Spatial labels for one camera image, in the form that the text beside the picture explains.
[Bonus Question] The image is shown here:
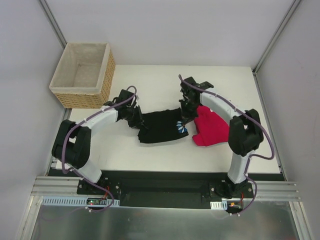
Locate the left aluminium frame post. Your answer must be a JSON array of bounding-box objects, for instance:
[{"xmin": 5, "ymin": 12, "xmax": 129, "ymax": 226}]
[{"xmin": 38, "ymin": 0, "xmax": 67, "ymax": 49}]

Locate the black t shirt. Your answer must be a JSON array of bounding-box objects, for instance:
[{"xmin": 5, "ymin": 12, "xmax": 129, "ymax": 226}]
[{"xmin": 137, "ymin": 108, "xmax": 189, "ymax": 144}]

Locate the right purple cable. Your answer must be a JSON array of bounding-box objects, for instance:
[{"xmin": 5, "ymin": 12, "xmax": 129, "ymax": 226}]
[{"xmin": 177, "ymin": 73, "xmax": 276, "ymax": 218}]

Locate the right slotted cable duct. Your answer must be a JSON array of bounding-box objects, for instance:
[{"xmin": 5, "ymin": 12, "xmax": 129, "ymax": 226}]
[{"xmin": 210, "ymin": 200, "xmax": 228, "ymax": 211}]

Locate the aluminium frame post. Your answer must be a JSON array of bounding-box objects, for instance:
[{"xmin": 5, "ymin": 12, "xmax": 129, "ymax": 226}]
[
  {"xmin": 38, "ymin": 0, "xmax": 67, "ymax": 49},
  {"xmin": 251, "ymin": 0, "xmax": 302, "ymax": 75}
]

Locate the wicker basket with liner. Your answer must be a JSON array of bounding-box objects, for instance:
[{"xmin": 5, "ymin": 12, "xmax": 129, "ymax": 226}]
[{"xmin": 49, "ymin": 42, "xmax": 116, "ymax": 109}]

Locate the front aluminium rail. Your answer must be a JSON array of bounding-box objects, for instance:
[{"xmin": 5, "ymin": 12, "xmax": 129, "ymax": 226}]
[{"xmin": 31, "ymin": 176, "xmax": 301, "ymax": 202}]

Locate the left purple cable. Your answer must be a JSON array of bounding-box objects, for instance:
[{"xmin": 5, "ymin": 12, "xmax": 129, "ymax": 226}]
[{"xmin": 61, "ymin": 85, "xmax": 139, "ymax": 213}]

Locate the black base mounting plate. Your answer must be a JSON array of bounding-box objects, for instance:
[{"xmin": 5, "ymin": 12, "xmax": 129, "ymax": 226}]
[{"xmin": 76, "ymin": 171, "xmax": 256, "ymax": 208}]

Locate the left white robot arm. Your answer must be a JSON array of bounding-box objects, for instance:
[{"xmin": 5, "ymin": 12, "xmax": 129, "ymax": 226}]
[{"xmin": 51, "ymin": 86, "xmax": 145, "ymax": 195}]

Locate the left slotted cable duct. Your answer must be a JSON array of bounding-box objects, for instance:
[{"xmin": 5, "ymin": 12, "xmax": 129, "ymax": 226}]
[{"xmin": 42, "ymin": 196, "xmax": 120, "ymax": 208}]

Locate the right aluminium frame post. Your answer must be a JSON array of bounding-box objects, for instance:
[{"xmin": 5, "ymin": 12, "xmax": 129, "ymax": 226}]
[{"xmin": 251, "ymin": 0, "xmax": 302, "ymax": 75}]

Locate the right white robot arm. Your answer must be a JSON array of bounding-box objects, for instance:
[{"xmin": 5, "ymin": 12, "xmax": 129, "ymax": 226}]
[{"xmin": 179, "ymin": 77, "xmax": 264, "ymax": 199}]

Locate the slotted cable duct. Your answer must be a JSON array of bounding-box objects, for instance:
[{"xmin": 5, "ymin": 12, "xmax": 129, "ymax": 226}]
[
  {"xmin": 42, "ymin": 196, "xmax": 120, "ymax": 208},
  {"xmin": 210, "ymin": 200, "xmax": 228, "ymax": 211}
]

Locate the purple cable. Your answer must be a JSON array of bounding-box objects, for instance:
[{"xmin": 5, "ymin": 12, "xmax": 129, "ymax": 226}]
[
  {"xmin": 177, "ymin": 73, "xmax": 276, "ymax": 218},
  {"xmin": 61, "ymin": 85, "xmax": 139, "ymax": 213}
]

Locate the red t shirt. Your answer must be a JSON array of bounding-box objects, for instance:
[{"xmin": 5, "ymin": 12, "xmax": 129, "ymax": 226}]
[{"xmin": 192, "ymin": 106, "xmax": 229, "ymax": 147}]

